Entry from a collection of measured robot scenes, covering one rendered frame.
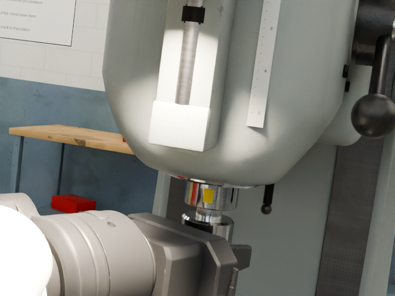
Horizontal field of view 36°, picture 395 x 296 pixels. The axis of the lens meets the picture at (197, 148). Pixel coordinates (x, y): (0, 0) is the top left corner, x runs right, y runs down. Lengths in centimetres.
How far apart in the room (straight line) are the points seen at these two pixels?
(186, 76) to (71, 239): 13
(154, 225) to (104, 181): 468
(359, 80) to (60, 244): 35
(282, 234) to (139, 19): 53
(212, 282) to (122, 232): 9
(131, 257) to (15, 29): 518
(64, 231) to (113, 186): 476
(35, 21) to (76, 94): 72
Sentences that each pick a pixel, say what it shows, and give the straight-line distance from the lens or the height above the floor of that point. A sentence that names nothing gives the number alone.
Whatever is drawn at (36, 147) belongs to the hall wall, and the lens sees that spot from 546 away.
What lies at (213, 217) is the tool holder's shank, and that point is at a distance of 54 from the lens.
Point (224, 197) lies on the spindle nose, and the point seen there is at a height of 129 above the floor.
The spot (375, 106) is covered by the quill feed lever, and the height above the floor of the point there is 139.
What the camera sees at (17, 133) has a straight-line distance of 459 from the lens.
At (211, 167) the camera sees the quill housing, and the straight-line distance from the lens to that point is 46.
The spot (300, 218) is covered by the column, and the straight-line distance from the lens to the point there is 92.
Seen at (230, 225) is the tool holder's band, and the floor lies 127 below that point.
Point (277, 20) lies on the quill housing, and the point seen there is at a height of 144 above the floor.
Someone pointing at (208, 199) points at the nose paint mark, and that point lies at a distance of 53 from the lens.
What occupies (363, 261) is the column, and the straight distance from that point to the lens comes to 92.
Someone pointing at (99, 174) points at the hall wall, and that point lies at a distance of 521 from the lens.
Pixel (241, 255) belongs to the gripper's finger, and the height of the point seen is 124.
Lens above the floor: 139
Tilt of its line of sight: 6 degrees down
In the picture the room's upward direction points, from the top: 8 degrees clockwise
